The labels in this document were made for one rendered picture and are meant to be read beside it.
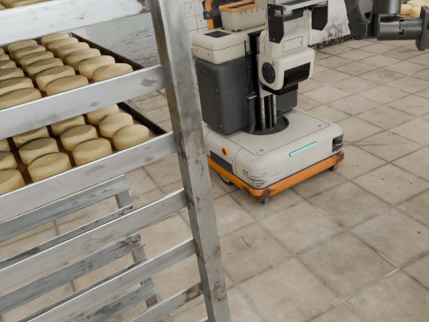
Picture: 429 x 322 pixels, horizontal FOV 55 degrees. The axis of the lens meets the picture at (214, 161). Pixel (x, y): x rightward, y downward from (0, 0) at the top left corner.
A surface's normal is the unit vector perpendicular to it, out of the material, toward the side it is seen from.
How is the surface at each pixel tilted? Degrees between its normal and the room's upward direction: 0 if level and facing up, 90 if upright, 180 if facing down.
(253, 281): 0
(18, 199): 90
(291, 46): 98
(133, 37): 90
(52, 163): 0
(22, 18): 90
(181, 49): 90
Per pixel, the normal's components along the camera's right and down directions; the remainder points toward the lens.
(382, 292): -0.12, -0.86
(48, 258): 0.53, 0.37
